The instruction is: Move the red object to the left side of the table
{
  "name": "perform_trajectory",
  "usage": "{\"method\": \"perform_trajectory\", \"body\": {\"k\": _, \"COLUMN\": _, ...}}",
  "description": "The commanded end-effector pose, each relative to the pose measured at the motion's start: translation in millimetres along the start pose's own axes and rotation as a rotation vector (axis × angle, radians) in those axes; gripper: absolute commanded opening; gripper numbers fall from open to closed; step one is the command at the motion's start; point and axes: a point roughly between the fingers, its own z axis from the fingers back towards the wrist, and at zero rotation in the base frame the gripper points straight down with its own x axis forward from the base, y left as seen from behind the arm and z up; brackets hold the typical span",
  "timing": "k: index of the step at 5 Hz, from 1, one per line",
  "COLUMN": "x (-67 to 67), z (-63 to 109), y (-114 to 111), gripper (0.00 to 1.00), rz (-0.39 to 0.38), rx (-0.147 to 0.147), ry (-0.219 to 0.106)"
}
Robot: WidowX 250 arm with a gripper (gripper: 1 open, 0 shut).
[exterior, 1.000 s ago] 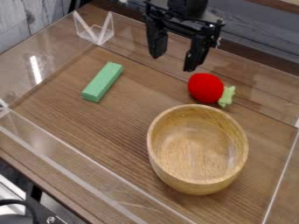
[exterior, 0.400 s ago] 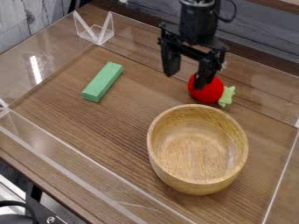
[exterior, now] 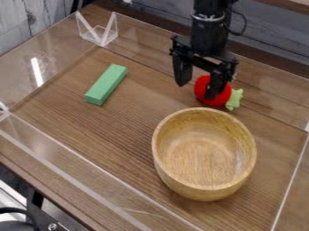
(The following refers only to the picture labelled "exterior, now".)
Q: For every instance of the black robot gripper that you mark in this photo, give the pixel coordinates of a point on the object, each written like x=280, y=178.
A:
x=203, y=50

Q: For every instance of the red plush strawberry toy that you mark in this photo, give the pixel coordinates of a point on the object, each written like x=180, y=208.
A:
x=228, y=98

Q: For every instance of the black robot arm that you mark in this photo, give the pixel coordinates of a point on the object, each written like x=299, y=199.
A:
x=208, y=7

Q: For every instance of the green rectangular foam block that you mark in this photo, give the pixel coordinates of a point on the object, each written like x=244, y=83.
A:
x=104, y=85

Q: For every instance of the light wooden bowl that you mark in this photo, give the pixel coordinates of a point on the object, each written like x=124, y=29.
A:
x=204, y=153

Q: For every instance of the clear acrylic tray enclosure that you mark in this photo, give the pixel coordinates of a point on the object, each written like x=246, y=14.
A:
x=84, y=154

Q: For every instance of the black metal table bracket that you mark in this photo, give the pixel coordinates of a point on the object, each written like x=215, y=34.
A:
x=45, y=223

